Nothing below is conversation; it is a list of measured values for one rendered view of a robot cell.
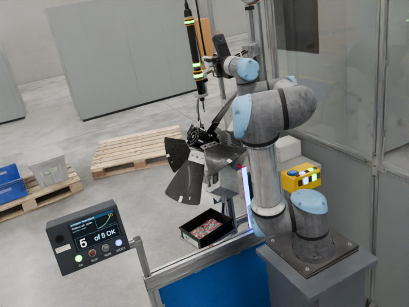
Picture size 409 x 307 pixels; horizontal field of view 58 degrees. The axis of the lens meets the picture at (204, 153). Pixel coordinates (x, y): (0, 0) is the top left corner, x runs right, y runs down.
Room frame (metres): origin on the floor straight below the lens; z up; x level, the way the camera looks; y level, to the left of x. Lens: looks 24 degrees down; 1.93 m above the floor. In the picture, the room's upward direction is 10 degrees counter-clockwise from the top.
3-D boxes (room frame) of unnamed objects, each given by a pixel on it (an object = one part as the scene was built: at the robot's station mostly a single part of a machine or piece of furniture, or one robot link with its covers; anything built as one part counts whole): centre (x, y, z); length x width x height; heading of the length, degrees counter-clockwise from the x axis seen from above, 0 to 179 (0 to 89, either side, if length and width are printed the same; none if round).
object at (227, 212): (1.94, -0.09, 0.46); 0.09 x 0.05 x 0.91; 21
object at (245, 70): (1.36, -0.20, 1.64); 0.11 x 0.08 x 0.09; 21
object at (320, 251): (1.05, -0.33, 1.07); 0.15 x 0.15 x 0.10
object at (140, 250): (1.26, 0.33, 0.96); 0.03 x 0.03 x 0.20; 21
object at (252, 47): (2.30, -0.39, 1.54); 0.10 x 0.07 x 0.09; 146
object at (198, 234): (1.53, 0.06, 0.83); 0.19 x 0.14 x 0.02; 126
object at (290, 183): (1.55, -0.44, 1.02); 0.16 x 0.10 x 0.11; 111
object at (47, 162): (4.14, 1.90, 0.31); 0.60 x 0.42 x 0.33; 28
